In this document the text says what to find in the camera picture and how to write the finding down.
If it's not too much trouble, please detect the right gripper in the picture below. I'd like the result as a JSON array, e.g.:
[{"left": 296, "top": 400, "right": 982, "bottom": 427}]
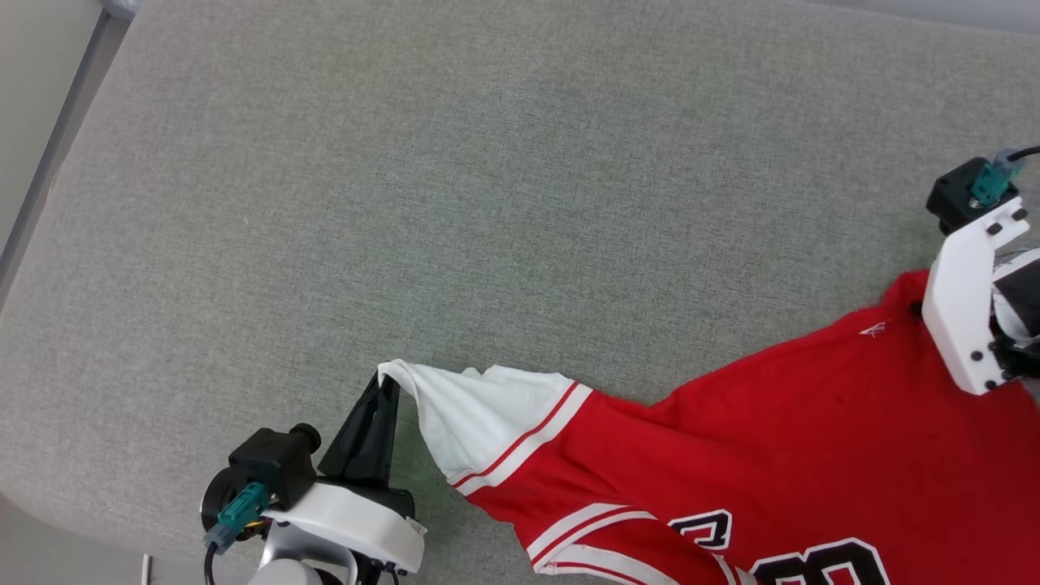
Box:
[{"left": 921, "top": 197, "right": 1040, "bottom": 397}]

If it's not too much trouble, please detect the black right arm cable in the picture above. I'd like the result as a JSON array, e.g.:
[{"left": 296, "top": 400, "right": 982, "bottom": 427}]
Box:
[{"left": 969, "top": 145, "right": 1040, "bottom": 207}]

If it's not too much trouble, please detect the grey metal frame bar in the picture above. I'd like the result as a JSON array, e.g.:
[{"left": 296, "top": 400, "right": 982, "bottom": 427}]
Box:
[{"left": 0, "top": 0, "right": 136, "bottom": 311}]

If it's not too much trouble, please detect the red and white jersey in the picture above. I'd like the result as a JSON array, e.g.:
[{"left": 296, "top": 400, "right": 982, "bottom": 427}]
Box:
[{"left": 377, "top": 268, "right": 1040, "bottom": 585}]

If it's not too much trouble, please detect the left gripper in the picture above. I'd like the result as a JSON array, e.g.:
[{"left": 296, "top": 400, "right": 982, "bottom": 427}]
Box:
[{"left": 201, "top": 374, "right": 428, "bottom": 576}]

